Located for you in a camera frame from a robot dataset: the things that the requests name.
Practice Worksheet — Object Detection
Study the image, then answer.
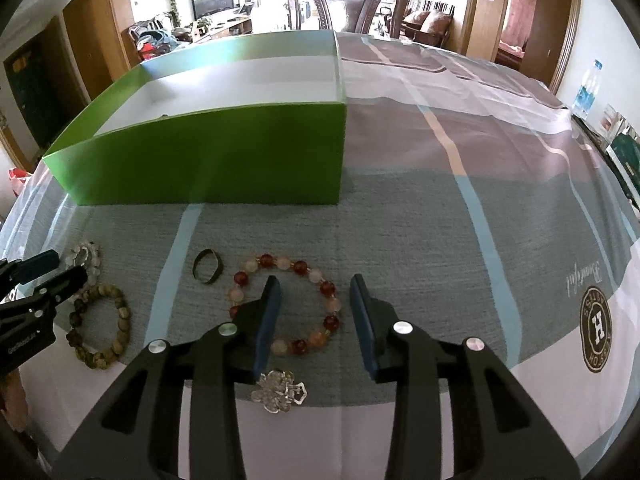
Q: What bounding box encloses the red and pink bead bracelet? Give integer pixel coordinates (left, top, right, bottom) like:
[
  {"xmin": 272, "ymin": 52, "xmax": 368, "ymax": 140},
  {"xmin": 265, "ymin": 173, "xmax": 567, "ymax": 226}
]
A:
[{"xmin": 226, "ymin": 252, "xmax": 344, "ymax": 356}]

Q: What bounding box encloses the green cardboard box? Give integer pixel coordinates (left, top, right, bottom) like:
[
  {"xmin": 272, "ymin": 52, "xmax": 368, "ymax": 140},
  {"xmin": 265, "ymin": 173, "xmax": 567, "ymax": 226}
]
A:
[{"xmin": 43, "ymin": 30, "xmax": 346, "ymax": 205}]

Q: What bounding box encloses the clear plastic water bottle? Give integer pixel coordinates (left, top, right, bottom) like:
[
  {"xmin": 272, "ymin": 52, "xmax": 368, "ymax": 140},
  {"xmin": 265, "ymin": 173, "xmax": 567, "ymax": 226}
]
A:
[{"xmin": 572, "ymin": 60, "xmax": 603, "ymax": 120}]

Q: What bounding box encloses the brown wooden bead bracelet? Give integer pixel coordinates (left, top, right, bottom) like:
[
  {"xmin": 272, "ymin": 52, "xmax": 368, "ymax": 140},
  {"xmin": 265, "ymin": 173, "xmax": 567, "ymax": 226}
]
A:
[{"xmin": 65, "ymin": 283, "xmax": 134, "ymax": 371}]

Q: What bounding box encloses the teal and white package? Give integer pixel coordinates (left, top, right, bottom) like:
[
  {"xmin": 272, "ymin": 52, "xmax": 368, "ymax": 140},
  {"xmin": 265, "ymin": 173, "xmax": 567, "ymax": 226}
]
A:
[{"xmin": 605, "ymin": 133, "xmax": 639, "ymax": 206}]

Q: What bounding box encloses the black ring band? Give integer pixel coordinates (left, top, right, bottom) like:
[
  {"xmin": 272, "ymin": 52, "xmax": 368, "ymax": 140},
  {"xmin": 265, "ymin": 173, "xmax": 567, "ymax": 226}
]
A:
[{"xmin": 192, "ymin": 248, "xmax": 224, "ymax": 285}]

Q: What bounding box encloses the chair with piled clothes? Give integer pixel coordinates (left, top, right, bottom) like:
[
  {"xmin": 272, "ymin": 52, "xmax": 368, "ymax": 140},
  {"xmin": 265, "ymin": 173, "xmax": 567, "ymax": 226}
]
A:
[{"xmin": 127, "ymin": 18, "xmax": 193, "ymax": 61}]

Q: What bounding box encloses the person's left hand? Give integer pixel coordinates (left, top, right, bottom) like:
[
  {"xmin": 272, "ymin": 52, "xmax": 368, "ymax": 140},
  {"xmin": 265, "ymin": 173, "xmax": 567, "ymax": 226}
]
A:
[{"xmin": 1, "ymin": 370, "xmax": 29, "ymax": 432}]

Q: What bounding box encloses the white crystal bead ring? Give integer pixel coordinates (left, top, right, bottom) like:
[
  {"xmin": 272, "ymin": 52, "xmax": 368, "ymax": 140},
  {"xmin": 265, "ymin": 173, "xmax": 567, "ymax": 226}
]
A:
[{"xmin": 63, "ymin": 238, "xmax": 103, "ymax": 286}]

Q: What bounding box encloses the striped patchwork tablecloth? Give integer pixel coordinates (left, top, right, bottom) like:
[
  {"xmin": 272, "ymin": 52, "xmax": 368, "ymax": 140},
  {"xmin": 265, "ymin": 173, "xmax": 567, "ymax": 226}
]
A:
[{"xmin": 1, "ymin": 34, "xmax": 639, "ymax": 472}]

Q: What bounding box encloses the wooden tv cabinet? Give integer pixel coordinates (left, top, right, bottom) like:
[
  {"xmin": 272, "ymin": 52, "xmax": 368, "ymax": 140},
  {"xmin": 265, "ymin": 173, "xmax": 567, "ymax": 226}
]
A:
[{"xmin": 192, "ymin": 15, "xmax": 253, "ymax": 44}]

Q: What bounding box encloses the brown leather sofa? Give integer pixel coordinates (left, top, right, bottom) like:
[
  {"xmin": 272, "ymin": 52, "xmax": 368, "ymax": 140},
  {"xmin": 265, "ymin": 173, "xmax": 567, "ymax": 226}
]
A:
[{"xmin": 400, "ymin": 6, "xmax": 454, "ymax": 48}]

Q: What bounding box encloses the silver flower brooch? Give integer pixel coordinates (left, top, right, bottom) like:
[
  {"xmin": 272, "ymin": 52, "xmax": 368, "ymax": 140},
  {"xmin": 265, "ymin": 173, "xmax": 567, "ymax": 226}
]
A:
[{"xmin": 250, "ymin": 370, "xmax": 308, "ymax": 415}]

